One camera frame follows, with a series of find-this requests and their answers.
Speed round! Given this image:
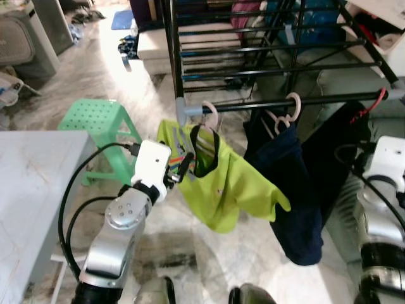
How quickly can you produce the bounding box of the light blue plastic table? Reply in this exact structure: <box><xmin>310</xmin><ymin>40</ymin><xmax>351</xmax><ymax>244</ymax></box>
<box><xmin>0</xmin><ymin>131</ymin><xmax>97</xmax><ymax>304</ymax></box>

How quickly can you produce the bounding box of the blue floor mat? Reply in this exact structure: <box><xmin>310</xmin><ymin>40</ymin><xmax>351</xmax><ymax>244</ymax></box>
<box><xmin>112</xmin><ymin>9</ymin><xmax>135</xmax><ymax>30</ymax></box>

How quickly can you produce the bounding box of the grey robot left foot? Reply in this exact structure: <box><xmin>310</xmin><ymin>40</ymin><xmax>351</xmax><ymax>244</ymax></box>
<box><xmin>132</xmin><ymin>275</ymin><xmax>178</xmax><ymax>304</ymax></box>

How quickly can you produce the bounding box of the grey robot foot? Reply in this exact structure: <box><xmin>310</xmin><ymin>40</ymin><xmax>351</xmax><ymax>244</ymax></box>
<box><xmin>132</xmin><ymin>275</ymin><xmax>178</xmax><ymax>304</ymax></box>
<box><xmin>228</xmin><ymin>282</ymin><xmax>277</xmax><ymax>304</ymax></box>

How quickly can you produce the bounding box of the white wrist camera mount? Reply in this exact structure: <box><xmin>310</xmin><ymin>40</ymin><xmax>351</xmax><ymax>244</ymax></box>
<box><xmin>366</xmin><ymin>136</ymin><xmax>405</xmax><ymax>186</ymax></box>
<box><xmin>131</xmin><ymin>140</ymin><xmax>173</xmax><ymax>205</ymax></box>

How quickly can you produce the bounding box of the black metal drying rack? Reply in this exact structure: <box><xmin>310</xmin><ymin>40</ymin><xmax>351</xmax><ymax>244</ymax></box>
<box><xmin>161</xmin><ymin>0</ymin><xmax>405</xmax><ymax>127</ymax></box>

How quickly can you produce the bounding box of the black garment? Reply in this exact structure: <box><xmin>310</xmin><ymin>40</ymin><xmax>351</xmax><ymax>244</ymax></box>
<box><xmin>301</xmin><ymin>101</ymin><xmax>375</xmax><ymax>225</ymax></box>

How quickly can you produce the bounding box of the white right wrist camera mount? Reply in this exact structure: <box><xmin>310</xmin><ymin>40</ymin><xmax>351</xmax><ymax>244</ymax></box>
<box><xmin>366</xmin><ymin>136</ymin><xmax>405</xmax><ymax>186</ymax></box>

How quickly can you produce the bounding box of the navy blue garment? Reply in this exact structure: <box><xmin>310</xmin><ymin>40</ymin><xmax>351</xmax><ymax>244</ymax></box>
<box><xmin>244</xmin><ymin>106</ymin><xmax>325</xmax><ymax>267</ymax></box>

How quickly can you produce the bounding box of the white low bench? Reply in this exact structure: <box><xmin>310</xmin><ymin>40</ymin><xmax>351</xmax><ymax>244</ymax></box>
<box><xmin>137</xmin><ymin>28</ymin><xmax>173</xmax><ymax>75</ymax></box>

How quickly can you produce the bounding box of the grey tower appliance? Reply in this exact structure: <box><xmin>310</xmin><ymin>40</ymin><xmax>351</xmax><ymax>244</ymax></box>
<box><xmin>32</xmin><ymin>0</ymin><xmax>75</xmax><ymax>54</ymax></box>

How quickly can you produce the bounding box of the grey air purifier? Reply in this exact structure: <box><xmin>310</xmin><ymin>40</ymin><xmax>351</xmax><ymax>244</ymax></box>
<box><xmin>0</xmin><ymin>5</ymin><xmax>62</xmax><ymax>82</ymax></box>

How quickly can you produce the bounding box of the grey green leather sofa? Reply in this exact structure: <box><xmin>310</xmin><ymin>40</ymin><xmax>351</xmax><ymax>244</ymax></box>
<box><xmin>315</xmin><ymin>63</ymin><xmax>405</xmax><ymax>270</ymax></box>

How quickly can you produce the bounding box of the pale pink plastic hanger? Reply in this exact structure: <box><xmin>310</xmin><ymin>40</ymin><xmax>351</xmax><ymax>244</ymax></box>
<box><xmin>266</xmin><ymin>92</ymin><xmax>303</xmax><ymax>137</ymax></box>
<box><xmin>201</xmin><ymin>101</ymin><xmax>221</xmax><ymax>135</ymax></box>

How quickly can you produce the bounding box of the lime green shirt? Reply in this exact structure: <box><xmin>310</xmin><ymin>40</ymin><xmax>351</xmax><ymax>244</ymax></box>
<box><xmin>156</xmin><ymin>119</ymin><xmax>292</xmax><ymax>234</ymax></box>

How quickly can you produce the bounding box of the grey robot right foot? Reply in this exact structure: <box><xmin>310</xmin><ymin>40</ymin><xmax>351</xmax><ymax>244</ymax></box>
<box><xmin>228</xmin><ymin>282</ymin><xmax>277</xmax><ymax>304</ymax></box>

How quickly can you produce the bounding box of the blue bag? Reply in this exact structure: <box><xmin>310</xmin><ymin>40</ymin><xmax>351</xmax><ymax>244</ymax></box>
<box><xmin>263</xmin><ymin>0</ymin><xmax>347</xmax><ymax>46</ymax></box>

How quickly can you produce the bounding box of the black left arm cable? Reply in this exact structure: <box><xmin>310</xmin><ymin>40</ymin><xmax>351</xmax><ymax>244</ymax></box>
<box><xmin>58</xmin><ymin>142</ymin><xmax>139</xmax><ymax>281</ymax></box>

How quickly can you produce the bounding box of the green plastic stool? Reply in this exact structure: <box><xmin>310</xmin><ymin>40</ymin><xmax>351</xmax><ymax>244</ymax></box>
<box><xmin>58</xmin><ymin>99</ymin><xmax>144</xmax><ymax>187</ymax></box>

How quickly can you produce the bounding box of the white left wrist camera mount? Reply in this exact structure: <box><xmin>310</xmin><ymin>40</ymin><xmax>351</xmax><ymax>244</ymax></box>
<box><xmin>131</xmin><ymin>140</ymin><xmax>173</xmax><ymax>205</ymax></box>

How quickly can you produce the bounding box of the white storage box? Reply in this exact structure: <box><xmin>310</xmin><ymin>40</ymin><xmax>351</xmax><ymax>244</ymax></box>
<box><xmin>345</xmin><ymin>0</ymin><xmax>405</xmax><ymax>58</ymax></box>

